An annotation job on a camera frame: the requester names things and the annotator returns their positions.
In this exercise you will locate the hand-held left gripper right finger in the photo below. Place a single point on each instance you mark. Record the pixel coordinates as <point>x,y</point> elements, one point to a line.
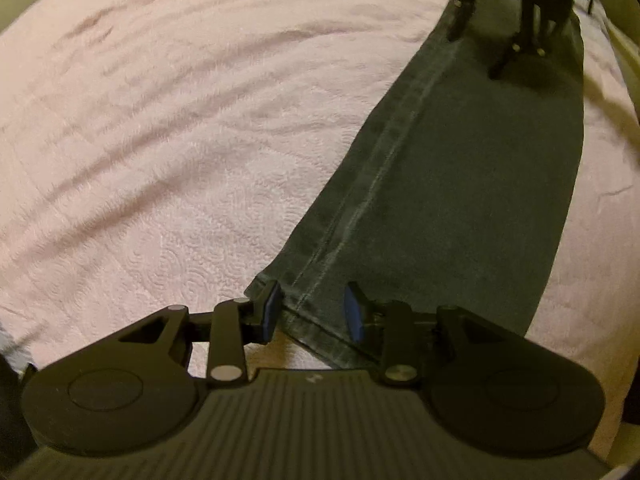
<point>352,316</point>

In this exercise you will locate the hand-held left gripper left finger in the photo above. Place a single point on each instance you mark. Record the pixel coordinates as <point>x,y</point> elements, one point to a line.
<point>270,312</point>

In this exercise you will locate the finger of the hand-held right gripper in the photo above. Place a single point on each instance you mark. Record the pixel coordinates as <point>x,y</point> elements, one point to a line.
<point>461,15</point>
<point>517,45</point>

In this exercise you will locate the dark grey pants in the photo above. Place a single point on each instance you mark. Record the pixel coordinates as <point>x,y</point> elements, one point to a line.
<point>450,210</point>

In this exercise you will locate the pink bedspread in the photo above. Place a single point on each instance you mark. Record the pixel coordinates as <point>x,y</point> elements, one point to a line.
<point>175,135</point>

